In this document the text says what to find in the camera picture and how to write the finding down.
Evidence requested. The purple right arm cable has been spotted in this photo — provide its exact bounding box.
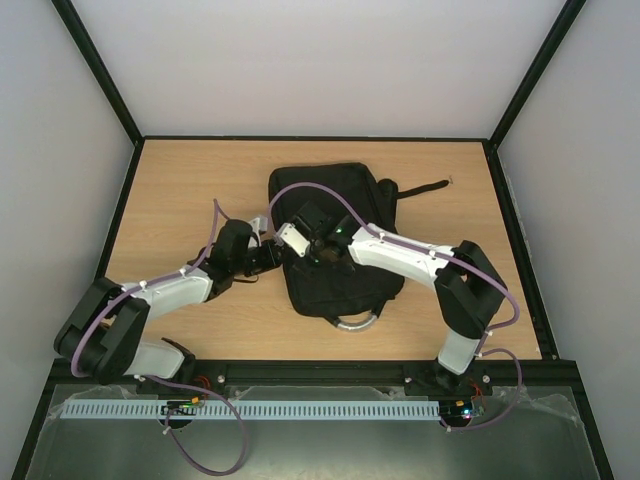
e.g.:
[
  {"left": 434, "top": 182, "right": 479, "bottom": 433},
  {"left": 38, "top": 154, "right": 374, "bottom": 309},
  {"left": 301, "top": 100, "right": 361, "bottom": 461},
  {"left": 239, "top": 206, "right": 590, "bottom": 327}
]
[{"left": 267, "top": 182, "right": 524, "bottom": 432}]

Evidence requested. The black cage frame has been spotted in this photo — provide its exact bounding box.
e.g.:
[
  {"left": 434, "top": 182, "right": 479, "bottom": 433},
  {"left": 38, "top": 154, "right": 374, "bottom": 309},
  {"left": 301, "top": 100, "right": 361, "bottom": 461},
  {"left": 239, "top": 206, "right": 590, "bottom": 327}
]
[{"left": 9, "top": 0, "right": 616, "bottom": 480}]

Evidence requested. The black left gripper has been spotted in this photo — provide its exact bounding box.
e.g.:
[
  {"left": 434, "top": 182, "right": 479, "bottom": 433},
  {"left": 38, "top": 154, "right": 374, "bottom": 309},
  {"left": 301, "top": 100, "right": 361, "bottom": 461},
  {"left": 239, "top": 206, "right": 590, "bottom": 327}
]
[{"left": 233, "top": 238, "right": 289, "bottom": 276}]

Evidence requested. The black student backpack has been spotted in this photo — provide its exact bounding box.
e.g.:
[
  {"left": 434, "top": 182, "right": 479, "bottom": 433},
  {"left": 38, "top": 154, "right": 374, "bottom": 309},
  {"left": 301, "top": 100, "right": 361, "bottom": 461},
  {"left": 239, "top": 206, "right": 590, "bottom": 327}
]
[{"left": 268, "top": 162, "right": 449, "bottom": 330}]

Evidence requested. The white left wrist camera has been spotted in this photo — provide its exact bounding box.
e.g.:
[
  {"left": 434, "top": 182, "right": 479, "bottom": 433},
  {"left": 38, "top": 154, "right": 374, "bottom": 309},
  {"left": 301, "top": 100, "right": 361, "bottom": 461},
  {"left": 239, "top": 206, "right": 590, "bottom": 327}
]
[{"left": 249, "top": 215, "right": 269, "bottom": 236}]

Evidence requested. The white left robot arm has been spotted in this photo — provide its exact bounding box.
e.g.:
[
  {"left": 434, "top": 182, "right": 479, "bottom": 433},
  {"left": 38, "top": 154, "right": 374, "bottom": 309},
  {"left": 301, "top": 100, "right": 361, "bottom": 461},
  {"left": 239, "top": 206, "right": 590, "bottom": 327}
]
[{"left": 53, "top": 216, "right": 282, "bottom": 385}]

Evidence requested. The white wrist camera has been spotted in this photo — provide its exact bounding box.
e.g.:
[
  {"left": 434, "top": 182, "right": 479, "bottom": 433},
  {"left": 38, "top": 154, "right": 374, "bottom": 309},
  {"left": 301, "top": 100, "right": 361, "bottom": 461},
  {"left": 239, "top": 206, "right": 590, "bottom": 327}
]
[
  {"left": 274, "top": 222, "right": 310, "bottom": 258},
  {"left": 249, "top": 215, "right": 269, "bottom": 236}
]

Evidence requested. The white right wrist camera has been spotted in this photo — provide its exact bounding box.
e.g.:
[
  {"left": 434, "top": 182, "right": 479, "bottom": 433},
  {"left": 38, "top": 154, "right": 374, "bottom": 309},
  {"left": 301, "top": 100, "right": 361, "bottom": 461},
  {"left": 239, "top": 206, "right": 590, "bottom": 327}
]
[{"left": 274, "top": 222, "right": 310, "bottom": 258}]

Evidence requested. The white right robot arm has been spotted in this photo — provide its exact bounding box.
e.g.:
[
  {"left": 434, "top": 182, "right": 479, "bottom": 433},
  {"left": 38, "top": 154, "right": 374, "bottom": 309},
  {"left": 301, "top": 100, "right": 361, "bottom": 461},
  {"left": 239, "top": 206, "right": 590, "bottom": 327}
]
[{"left": 277, "top": 207, "right": 520, "bottom": 392}]

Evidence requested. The light blue cable duct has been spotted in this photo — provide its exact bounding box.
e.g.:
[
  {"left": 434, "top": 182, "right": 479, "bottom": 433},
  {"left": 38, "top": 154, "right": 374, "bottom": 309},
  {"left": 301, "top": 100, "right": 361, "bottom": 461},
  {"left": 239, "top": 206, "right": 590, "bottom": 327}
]
[{"left": 59, "top": 399, "right": 440, "bottom": 421}]

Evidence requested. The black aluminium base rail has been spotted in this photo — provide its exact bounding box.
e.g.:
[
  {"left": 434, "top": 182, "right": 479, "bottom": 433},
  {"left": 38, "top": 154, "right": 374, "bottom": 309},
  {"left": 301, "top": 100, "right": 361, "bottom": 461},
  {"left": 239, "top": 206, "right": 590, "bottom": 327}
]
[{"left": 46, "top": 359, "right": 585, "bottom": 399}]

